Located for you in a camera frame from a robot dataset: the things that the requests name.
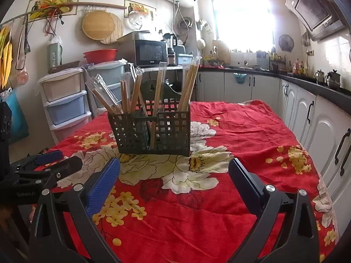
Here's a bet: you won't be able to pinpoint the white lower kitchen cabinets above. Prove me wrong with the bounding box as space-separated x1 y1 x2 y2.
196 68 350 235

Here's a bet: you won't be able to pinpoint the blue shopping bag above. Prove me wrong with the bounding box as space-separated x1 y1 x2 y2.
3 88 29 144

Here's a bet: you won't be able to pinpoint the left plastic drawer tower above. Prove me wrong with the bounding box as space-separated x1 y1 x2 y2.
35 67 92 144

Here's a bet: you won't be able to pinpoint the plastic drawer tower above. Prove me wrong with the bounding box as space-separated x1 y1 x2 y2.
35 67 92 144
84 59 127 117

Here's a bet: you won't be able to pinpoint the red floral tablecloth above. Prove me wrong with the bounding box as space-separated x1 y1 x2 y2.
57 100 338 262

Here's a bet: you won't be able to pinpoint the dark green plastic utensil basket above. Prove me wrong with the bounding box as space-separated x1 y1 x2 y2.
108 80 190 157

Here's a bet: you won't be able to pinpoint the right plastic drawer tower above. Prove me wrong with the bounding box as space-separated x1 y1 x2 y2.
84 59 127 117

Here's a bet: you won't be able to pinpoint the red plastic basin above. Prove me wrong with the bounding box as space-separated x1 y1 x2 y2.
84 49 118 64

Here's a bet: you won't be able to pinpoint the wrapped chopsticks pair in basket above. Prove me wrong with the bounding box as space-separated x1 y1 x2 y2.
128 62 148 117

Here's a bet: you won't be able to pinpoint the dark steel kettle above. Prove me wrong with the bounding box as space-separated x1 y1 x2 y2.
326 69 340 90

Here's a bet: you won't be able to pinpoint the teal hanging bin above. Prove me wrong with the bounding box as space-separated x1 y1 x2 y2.
233 73 247 84

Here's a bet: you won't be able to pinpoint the round wooden cutting board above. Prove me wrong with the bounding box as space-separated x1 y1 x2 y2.
82 11 115 40

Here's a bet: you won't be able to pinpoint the round woven mat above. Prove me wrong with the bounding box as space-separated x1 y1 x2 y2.
100 12 123 44

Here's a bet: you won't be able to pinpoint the black microwave oven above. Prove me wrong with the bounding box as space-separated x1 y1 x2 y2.
134 40 168 67

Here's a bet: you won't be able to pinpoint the wooden rolling pin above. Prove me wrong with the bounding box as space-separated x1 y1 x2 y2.
1 2 127 26

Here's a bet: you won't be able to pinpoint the wrapped chopsticks pair right basket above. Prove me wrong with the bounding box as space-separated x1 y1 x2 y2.
177 56 202 112

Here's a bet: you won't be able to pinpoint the blue storage box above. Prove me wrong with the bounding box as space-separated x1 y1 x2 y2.
176 53 193 66

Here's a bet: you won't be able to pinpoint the black blender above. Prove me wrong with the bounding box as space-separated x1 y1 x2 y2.
163 33 177 66

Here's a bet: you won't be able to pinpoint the black range hood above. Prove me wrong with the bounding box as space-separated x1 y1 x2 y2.
285 0 346 41

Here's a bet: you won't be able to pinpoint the fruit picture wall tile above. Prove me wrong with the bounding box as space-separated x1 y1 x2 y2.
26 0 79 22

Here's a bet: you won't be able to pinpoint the small wall fan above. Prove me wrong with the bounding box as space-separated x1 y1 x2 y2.
278 34 294 52

